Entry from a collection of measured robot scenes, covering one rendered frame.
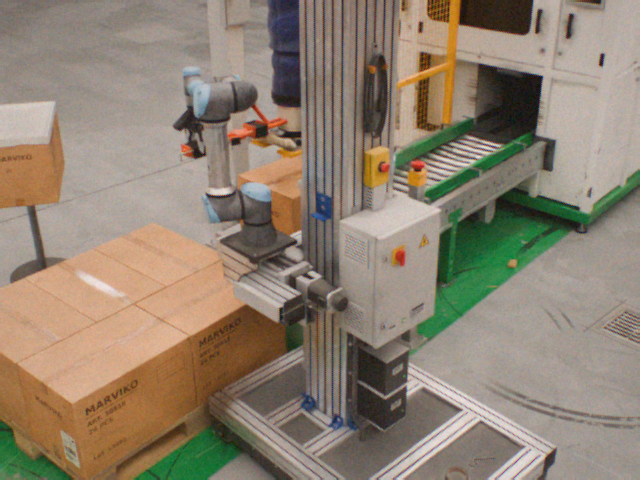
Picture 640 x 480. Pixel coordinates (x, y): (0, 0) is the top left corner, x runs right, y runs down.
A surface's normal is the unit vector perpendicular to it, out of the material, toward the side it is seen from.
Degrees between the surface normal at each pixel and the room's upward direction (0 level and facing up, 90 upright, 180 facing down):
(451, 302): 0
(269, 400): 0
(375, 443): 0
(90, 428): 90
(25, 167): 90
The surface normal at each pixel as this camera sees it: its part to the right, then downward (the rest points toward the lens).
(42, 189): 0.22, 0.45
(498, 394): 0.00, -0.88
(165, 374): 0.75, 0.30
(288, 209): -0.70, 0.33
